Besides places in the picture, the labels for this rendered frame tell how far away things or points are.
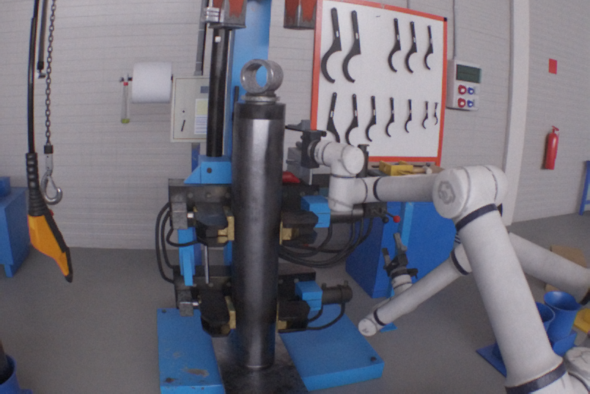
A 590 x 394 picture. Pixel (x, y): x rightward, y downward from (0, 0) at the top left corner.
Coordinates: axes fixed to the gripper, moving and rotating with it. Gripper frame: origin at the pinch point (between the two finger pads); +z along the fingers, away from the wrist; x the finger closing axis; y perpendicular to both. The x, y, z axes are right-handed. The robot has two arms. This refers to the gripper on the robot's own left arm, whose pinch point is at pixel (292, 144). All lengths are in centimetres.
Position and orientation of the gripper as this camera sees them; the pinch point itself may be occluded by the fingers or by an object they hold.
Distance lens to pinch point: 169.2
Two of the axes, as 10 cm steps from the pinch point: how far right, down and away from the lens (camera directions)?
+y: -7.9, 0.8, -6.1
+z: -6.1, -1.9, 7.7
